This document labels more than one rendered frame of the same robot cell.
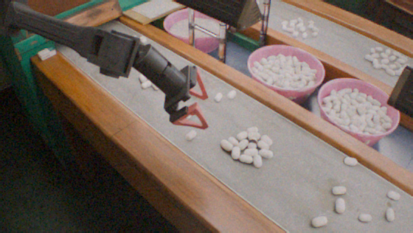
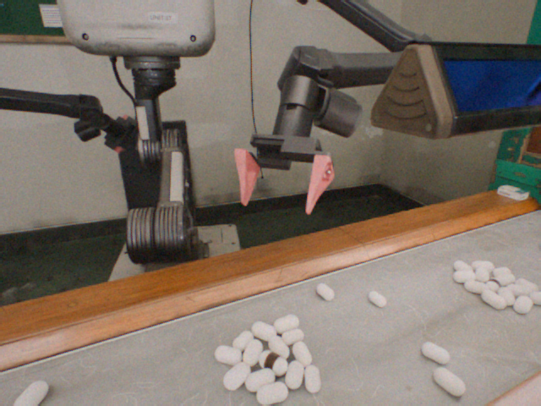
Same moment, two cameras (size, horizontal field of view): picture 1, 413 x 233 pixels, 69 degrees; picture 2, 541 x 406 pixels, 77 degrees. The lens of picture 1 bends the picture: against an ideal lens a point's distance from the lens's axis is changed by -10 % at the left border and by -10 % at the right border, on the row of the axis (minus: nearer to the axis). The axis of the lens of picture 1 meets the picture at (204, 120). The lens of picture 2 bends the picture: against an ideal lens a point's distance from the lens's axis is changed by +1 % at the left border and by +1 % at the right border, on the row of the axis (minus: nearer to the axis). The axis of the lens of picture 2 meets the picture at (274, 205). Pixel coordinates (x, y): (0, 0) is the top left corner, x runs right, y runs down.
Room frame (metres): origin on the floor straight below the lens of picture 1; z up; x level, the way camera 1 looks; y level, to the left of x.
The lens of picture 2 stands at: (0.70, -0.43, 1.10)
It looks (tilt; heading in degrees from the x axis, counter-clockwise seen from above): 23 degrees down; 109
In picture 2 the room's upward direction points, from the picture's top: straight up
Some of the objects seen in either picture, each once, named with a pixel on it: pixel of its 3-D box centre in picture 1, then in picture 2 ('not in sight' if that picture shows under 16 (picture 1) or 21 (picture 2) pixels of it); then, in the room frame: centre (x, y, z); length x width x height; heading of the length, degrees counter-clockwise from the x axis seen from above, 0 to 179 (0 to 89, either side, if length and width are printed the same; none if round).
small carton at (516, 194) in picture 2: (46, 53); (512, 192); (1.02, 0.60, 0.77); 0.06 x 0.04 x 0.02; 135
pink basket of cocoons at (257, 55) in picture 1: (284, 77); not in sight; (0.93, -0.28, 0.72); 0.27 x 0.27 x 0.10
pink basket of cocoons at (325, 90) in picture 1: (355, 115); not in sight; (0.73, -0.48, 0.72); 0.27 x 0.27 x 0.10
